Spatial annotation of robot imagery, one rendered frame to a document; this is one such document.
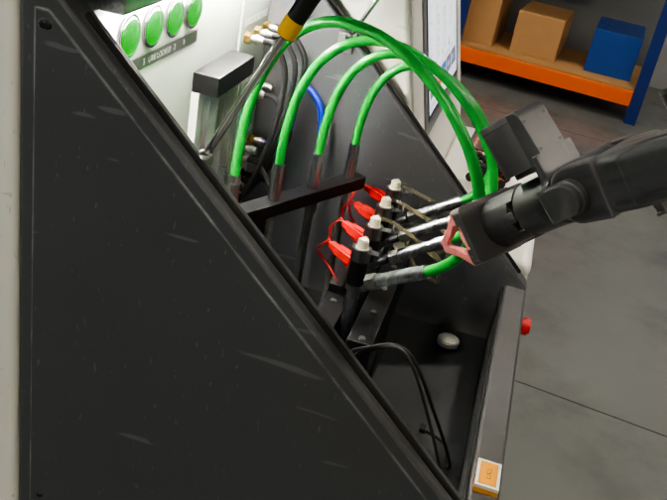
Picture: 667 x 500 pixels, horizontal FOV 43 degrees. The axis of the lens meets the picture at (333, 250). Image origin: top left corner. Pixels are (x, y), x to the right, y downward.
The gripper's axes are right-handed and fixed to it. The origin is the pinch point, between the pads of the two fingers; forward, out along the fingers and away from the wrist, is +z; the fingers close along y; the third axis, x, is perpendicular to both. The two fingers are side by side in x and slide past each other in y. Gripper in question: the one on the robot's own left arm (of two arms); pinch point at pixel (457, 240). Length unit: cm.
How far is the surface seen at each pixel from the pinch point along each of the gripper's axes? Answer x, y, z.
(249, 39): -41, -2, 31
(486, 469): 27.2, 5.0, 6.7
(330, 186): -16.1, -7.9, 35.8
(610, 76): -59, -436, 340
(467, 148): -9.1, -0.8, -7.9
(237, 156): -22.9, 10.8, 23.8
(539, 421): 66, -108, 144
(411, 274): 1.6, 3.9, 6.1
